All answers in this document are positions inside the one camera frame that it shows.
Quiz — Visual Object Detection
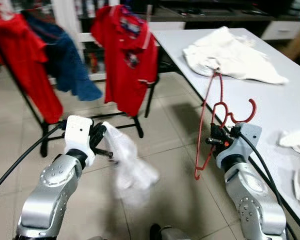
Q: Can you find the black clothes rack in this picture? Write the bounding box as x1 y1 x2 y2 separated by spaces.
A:
0 20 161 158

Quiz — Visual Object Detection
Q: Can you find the thin white garment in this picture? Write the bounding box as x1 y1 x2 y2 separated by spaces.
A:
102 121 160 209

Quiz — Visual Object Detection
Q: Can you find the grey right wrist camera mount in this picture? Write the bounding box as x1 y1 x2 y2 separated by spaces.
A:
216 122 264 169

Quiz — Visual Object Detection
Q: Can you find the white drawer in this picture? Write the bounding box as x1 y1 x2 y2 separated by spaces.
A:
261 21 300 42

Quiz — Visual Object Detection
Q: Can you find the dark shelf unit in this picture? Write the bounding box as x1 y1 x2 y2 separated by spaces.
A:
157 0 300 23

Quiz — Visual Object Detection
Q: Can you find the red polo shirt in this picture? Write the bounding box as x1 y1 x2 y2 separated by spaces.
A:
91 4 160 117

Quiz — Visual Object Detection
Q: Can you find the cream white garment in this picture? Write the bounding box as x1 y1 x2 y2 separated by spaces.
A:
182 26 290 85

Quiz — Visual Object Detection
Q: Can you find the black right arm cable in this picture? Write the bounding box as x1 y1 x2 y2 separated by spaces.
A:
237 131 298 240

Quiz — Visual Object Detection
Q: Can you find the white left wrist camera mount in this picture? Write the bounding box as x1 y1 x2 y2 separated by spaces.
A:
63 115 97 167

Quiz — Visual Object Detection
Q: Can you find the grey robot right leg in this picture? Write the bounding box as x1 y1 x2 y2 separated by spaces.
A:
150 223 192 240

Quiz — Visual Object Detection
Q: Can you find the red wire hanger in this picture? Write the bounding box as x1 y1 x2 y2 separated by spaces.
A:
193 71 258 181

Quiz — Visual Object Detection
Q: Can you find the blue denim garment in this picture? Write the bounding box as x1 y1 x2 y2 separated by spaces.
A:
24 11 103 102

